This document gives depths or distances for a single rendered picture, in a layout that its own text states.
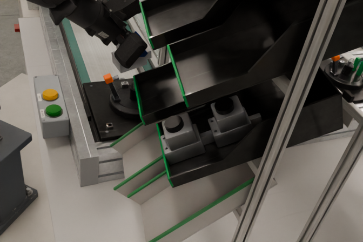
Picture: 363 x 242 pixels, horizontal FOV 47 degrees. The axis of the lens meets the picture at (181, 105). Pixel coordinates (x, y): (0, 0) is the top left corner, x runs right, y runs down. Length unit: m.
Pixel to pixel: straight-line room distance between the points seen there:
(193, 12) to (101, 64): 0.73
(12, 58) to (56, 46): 1.76
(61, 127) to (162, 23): 0.52
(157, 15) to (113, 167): 0.46
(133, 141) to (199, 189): 0.23
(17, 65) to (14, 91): 1.70
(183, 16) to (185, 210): 0.36
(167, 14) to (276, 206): 0.61
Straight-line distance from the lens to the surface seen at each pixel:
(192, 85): 0.58
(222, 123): 0.64
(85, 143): 1.06
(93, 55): 1.45
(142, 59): 0.90
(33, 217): 1.04
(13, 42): 3.35
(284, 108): 0.57
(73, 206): 1.05
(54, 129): 1.13
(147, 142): 0.93
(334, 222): 1.17
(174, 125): 0.64
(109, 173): 1.07
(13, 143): 0.92
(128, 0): 0.81
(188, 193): 0.81
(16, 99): 1.36
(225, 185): 0.77
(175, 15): 0.73
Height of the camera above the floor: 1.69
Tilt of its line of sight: 38 degrees down
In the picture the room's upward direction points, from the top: 10 degrees clockwise
